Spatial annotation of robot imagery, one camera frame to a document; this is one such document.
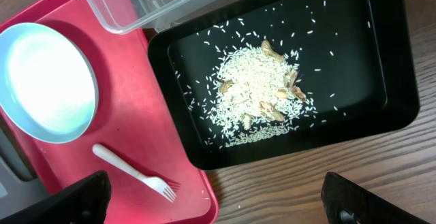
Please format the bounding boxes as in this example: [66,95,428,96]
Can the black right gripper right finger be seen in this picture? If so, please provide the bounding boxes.
[321,172,428,224]

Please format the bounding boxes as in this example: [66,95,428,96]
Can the grey dishwasher rack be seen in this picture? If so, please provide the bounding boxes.
[1,118,49,218]

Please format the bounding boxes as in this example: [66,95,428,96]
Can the black food waste tray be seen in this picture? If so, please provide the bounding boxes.
[148,0,420,170]

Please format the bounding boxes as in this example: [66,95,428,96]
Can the red serving tray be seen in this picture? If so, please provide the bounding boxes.
[1,0,219,223]

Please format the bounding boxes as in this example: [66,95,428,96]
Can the rice and food scraps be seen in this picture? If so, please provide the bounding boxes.
[173,0,372,149]

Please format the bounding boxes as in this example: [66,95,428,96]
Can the light blue plate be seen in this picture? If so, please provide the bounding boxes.
[1,22,99,144]

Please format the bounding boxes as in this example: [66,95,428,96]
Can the white plastic fork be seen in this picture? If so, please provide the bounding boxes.
[92,144,176,203]

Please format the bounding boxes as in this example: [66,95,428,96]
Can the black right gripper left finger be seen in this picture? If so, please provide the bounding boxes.
[1,170,112,224]

